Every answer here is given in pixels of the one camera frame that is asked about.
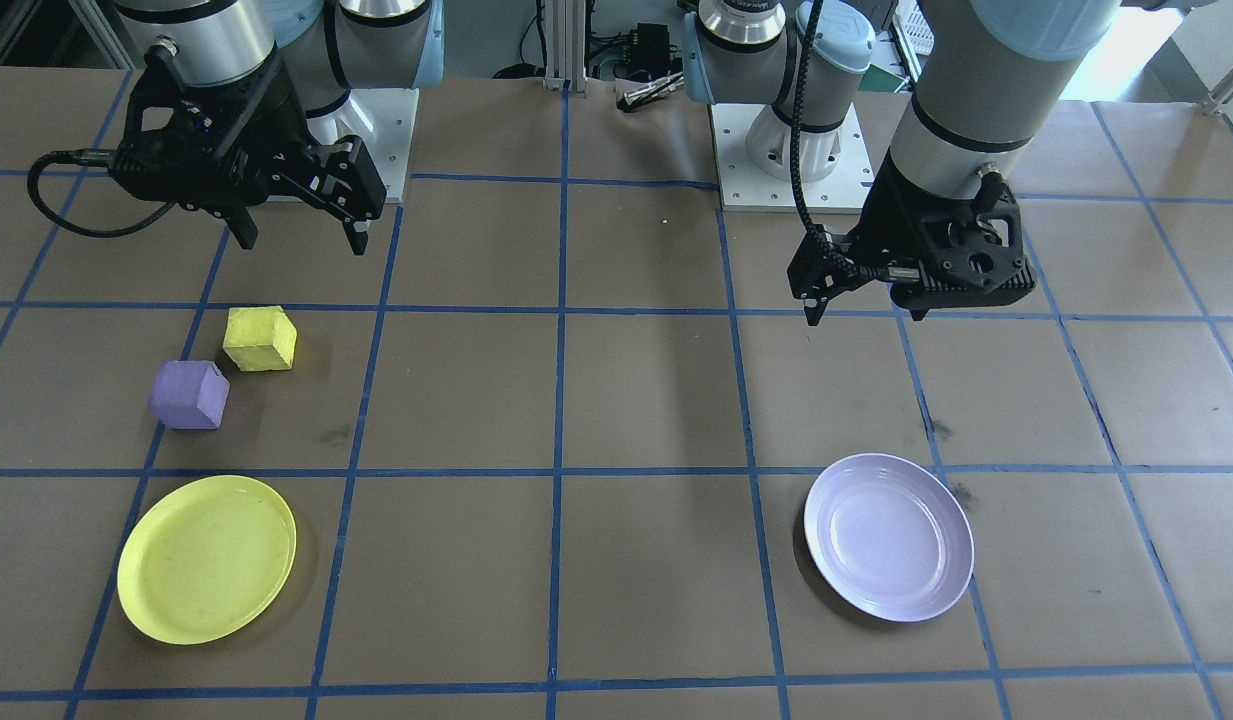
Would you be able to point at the yellow foam block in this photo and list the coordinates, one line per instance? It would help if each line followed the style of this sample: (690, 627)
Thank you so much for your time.
(259, 338)

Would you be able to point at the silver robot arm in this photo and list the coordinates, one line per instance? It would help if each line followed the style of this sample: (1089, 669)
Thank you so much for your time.
(976, 80)
(196, 30)

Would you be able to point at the yellow plate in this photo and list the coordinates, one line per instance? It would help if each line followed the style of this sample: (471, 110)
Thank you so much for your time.
(206, 560)

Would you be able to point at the purple foam block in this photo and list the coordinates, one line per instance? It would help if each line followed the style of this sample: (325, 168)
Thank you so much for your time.
(188, 395)

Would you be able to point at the silver metal tool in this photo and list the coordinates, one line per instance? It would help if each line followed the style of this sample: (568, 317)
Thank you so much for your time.
(654, 94)

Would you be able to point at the light purple plate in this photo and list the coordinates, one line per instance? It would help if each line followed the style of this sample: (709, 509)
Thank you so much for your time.
(888, 538)

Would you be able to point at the white square base plate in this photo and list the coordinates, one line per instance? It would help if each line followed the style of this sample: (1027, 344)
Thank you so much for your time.
(736, 180)
(386, 130)

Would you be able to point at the green flat board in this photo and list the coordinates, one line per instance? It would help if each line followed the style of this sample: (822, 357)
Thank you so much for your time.
(888, 80)

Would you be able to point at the white plastic basket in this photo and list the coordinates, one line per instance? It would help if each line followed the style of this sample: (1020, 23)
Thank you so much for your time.
(914, 35)

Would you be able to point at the black electronic box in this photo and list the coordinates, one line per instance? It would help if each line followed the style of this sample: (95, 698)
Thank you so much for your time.
(653, 47)

